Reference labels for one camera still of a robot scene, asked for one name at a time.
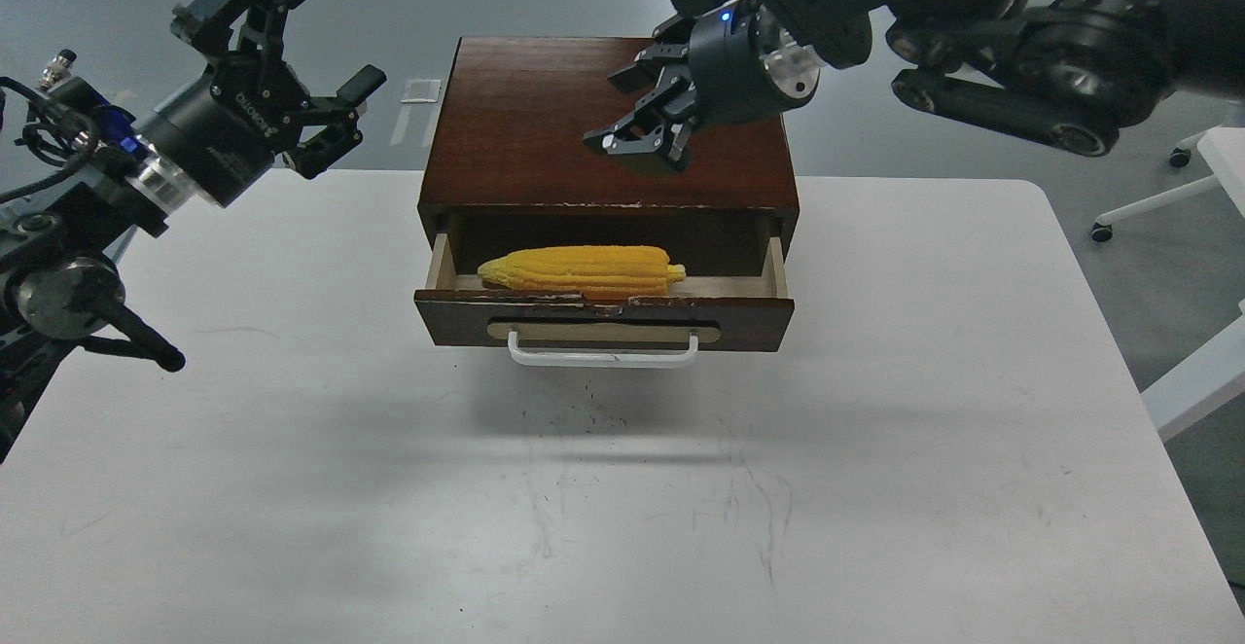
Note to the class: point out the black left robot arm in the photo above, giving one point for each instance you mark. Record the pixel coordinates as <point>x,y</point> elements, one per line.
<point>115,174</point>

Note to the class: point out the white side table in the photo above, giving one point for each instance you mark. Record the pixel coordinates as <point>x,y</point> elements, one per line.
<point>1214,373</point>

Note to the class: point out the dark wooden drawer cabinet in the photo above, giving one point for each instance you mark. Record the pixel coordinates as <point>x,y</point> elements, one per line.
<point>508,168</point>

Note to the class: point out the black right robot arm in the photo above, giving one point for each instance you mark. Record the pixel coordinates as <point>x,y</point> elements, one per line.
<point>1069,74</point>

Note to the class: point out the wooden drawer with white handle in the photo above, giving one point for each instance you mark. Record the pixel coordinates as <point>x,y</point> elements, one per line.
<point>700,314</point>

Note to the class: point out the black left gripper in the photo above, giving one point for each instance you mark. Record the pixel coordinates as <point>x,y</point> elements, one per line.
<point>225,128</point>

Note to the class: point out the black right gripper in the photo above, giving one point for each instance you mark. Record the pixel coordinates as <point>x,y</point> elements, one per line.
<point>732,66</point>

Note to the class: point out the yellow corn cob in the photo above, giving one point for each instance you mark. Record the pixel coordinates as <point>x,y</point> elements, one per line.
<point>598,272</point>

